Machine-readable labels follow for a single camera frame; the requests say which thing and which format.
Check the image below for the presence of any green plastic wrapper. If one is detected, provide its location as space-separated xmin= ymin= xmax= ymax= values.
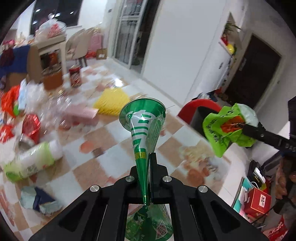
xmin=202 ymin=103 xmax=259 ymax=158

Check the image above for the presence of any blue teal torn packet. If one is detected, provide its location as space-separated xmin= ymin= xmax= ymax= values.
xmin=20 ymin=186 xmax=63 ymax=216

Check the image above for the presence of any green white drink bottle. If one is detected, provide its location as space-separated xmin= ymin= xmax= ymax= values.
xmin=3 ymin=140 xmax=63 ymax=182

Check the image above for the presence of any pink Lazy Fun box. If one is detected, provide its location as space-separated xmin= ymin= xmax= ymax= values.
xmin=61 ymin=104 xmax=99 ymax=126

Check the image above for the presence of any crushed green can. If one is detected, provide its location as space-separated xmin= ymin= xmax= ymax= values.
xmin=119 ymin=97 xmax=173 ymax=240

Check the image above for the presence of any yellow foam fruit net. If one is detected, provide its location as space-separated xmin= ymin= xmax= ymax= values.
xmin=93 ymin=88 xmax=130 ymax=116

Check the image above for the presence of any clear plastic packaging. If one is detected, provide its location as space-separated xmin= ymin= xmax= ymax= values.
xmin=25 ymin=81 xmax=71 ymax=126

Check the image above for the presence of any red green carton box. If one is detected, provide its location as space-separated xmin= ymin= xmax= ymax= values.
xmin=0 ymin=124 xmax=15 ymax=143

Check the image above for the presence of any right hand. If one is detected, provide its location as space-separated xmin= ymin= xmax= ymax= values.
xmin=275 ymin=157 xmax=295 ymax=200

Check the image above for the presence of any dark entrance door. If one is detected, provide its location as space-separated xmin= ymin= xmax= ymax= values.
xmin=225 ymin=35 xmax=281 ymax=108

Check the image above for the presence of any red plastic bucket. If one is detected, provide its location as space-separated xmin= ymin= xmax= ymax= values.
xmin=178 ymin=99 xmax=222 ymax=124

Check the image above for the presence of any red round foil lid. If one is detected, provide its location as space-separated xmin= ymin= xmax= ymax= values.
xmin=22 ymin=114 xmax=41 ymax=144

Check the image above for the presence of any brown sleeved glass cup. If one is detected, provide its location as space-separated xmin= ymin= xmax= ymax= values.
xmin=42 ymin=67 xmax=63 ymax=91

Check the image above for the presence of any red cartoon drink can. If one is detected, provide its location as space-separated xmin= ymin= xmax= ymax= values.
xmin=69 ymin=65 xmax=81 ymax=88

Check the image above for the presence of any orange plastic bag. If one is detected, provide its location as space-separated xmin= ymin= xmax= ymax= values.
xmin=1 ymin=85 xmax=20 ymax=118

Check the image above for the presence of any cardboard box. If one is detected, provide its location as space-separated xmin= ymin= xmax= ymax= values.
xmin=3 ymin=45 xmax=43 ymax=92

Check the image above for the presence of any sliding glass door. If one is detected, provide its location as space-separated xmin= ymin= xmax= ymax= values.
xmin=111 ymin=1 xmax=160 ymax=72

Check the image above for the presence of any blue cloth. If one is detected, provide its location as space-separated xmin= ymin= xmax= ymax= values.
xmin=1 ymin=45 xmax=30 ymax=78

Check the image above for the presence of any beige dining chair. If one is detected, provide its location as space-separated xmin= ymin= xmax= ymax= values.
xmin=66 ymin=28 xmax=94 ymax=67

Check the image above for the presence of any pink plastic stool stack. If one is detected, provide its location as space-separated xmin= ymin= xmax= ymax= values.
xmin=88 ymin=33 xmax=103 ymax=53

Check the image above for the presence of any white side table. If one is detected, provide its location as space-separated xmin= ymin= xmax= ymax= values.
xmin=33 ymin=34 xmax=67 ymax=75

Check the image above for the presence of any white plastic shopping bag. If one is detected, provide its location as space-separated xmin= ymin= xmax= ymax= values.
xmin=35 ymin=13 xmax=66 ymax=42

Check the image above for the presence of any dark window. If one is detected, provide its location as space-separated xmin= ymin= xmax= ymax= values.
xmin=30 ymin=0 xmax=82 ymax=34

